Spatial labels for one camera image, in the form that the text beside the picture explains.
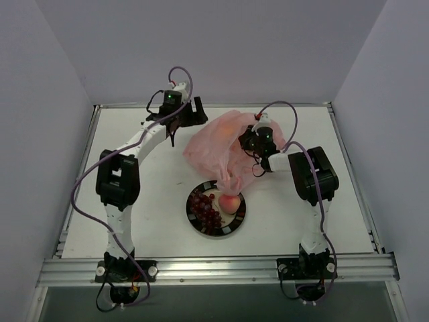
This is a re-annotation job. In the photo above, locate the round plate dark rim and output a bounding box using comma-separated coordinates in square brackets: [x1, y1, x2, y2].
[186, 180, 247, 238]

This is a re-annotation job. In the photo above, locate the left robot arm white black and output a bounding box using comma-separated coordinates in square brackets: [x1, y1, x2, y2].
[95, 90, 208, 281]

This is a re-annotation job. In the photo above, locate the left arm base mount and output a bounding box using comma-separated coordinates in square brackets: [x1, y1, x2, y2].
[94, 258, 158, 284]

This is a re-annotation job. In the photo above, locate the aluminium front rail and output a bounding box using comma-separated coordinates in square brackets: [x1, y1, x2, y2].
[37, 254, 400, 287]

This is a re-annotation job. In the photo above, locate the pink plastic bag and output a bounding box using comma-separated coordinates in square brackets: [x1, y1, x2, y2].
[182, 109, 288, 195]

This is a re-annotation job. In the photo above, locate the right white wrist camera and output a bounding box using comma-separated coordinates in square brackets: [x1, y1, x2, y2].
[252, 113, 271, 131]

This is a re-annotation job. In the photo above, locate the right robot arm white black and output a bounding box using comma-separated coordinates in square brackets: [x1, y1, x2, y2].
[239, 125, 339, 277]

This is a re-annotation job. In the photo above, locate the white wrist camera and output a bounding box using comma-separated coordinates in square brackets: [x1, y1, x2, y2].
[252, 113, 271, 131]
[169, 80, 190, 101]

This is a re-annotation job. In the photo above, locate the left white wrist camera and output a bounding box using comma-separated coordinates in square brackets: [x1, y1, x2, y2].
[169, 80, 190, 101]

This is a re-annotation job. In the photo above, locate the red fake grape bunch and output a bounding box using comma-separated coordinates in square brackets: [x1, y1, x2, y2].
[187, 190, 223, 235]

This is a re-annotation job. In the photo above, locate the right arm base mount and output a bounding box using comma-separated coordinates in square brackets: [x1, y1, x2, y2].
[276, 254, 338, 280]

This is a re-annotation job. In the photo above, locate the fake peach pink yellow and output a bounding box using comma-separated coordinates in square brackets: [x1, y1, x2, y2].
[218, 195, 241, 215]

